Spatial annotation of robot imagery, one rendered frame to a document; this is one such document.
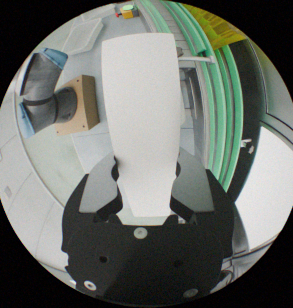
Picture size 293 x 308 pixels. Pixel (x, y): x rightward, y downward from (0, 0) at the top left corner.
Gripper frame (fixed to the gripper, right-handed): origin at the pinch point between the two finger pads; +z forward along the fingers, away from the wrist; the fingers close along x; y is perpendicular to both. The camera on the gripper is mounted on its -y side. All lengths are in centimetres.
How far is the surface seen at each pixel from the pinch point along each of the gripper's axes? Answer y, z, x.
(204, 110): -1.4, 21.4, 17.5
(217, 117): -0.6, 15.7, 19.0
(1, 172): 24, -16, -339
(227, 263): 64, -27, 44
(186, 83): -10.7, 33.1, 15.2
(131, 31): -40, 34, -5
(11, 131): -39, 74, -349
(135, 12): -53, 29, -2
